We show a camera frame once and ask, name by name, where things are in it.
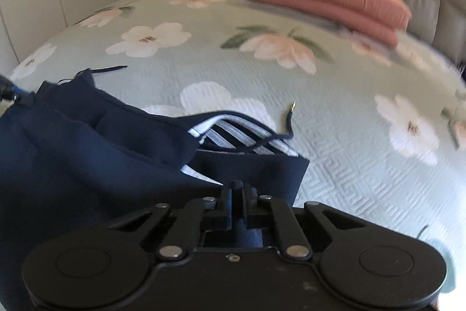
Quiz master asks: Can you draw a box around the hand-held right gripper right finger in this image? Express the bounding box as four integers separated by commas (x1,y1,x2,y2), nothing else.
243,187,366,259

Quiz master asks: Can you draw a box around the navy striped hoodie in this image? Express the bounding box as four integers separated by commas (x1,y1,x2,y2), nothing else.
0,65,311,311

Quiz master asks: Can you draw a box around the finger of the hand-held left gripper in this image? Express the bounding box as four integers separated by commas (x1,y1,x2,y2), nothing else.
0,73,35,106

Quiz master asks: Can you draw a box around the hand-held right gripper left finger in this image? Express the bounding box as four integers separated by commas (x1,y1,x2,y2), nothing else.
109,187,234,259

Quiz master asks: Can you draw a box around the floral green bedspread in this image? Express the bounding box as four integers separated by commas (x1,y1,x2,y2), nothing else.
7,0,466,297

